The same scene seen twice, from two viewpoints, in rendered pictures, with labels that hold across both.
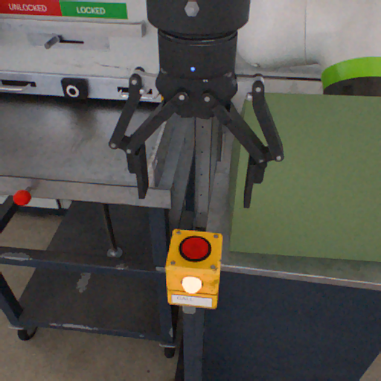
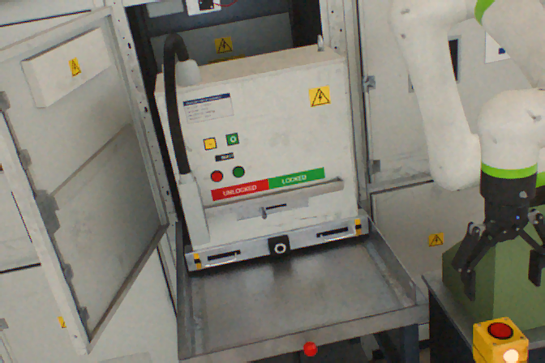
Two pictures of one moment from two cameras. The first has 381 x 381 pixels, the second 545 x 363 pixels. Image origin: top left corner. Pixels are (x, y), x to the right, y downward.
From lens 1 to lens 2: 0.83 m
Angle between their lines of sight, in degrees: 18
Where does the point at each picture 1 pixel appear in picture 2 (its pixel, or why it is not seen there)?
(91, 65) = (291, 221)
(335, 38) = not seen: hidden behind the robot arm
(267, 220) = (518, 301)
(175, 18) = (514, 198)
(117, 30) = (323, 189)
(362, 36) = not seen: hidden behind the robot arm
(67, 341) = not seen: outside the picture
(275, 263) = (532, 336)
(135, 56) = (331, 204)
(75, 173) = (342, 314)
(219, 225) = (468, 323)
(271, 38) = (469, 172)
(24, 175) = (302, 329)
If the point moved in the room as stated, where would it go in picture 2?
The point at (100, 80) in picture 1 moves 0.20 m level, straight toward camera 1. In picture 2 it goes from (301, 232) to (344, 262)
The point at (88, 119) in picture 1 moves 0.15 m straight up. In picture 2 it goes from (304, 268) to (298, 223)
